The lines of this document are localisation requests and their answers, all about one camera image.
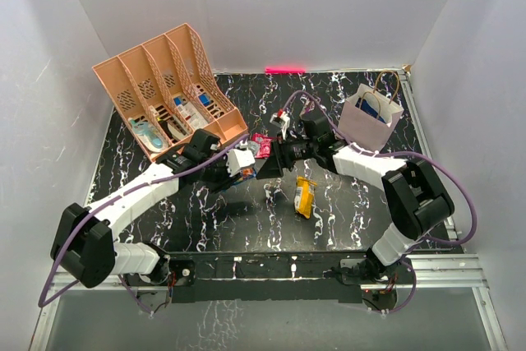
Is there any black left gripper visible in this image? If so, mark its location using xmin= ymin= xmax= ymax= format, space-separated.
xmin=199 ymin=151 xmax=241 ymax=195

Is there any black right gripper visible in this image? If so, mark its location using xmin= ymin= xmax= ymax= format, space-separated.
xmin=256 ymin=132 xmax=317 ymax=179

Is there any blue M&M's packet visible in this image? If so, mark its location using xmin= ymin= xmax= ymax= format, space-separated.
xmin=234 ymin=168 xmax=257 ymax=184

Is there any blue Burts chips bag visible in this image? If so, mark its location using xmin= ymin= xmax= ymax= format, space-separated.
xmin=355 ymin=98 xmax=386 ymax=124

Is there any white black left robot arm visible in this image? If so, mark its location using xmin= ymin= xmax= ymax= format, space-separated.
xmin=50 ymin=129 xmax=256 ymax=289

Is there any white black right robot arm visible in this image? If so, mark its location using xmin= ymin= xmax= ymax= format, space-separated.
xmin=256 ymin=110 xmax=454 ymax=283

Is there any red snack packet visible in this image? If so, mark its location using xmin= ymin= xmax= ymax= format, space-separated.
xmin=251 ymin=133 xmax=274 ymax=159

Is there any light blue Himalaya snack packet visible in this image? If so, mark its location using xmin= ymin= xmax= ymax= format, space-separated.
xmin=239 ymin=140 xmax=260 ymax=157

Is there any yellow snack bar packet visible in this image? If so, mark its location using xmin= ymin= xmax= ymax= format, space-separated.
xmin=293 ymin=176 xmax=317 ymax=219

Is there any white printed paper packet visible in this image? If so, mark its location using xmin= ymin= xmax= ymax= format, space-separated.
xmin=173 ymin=95 xmax=209 ymax=131

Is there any blue eraser block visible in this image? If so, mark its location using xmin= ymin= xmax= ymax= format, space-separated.
xmin=198 ymin=94 xmax=211 ymax=107

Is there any blue correction tape blister pack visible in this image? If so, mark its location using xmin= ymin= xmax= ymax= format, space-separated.
xmin=128 ymin=118 xmax=168 ymax=153

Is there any pink red marker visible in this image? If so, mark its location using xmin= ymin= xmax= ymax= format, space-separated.
xmin=265 ymin=67 xmax=306 ymax=75

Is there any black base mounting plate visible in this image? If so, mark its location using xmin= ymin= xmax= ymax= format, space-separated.
xmin=125 ymin=251 xmax=415 ymax=303

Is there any peach plastic desk organizer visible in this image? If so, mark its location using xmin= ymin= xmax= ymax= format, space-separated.
xmin=92 ymin=23 xmax=247 ymax=162

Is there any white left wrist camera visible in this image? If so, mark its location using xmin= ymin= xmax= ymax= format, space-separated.
xmin=226 ymin=149 xmax=256 ymax=176

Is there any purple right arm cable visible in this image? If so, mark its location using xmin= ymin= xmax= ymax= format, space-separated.
xmin=283 ymin=90 xmax=478 ymax=315

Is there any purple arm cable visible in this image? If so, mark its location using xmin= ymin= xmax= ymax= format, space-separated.
xmin=37 ymin=136 xmax=247 ymax=317
xmin=283 ymin=90 xmax=478 ymax=315

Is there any aluminium frame rail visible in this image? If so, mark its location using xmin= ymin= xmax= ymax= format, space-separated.
xmin=28 ymin=67 xmax=506 ymax=351

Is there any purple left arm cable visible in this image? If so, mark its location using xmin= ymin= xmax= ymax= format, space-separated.
xmin=37 ymin=136 xmax=247 ymax=317

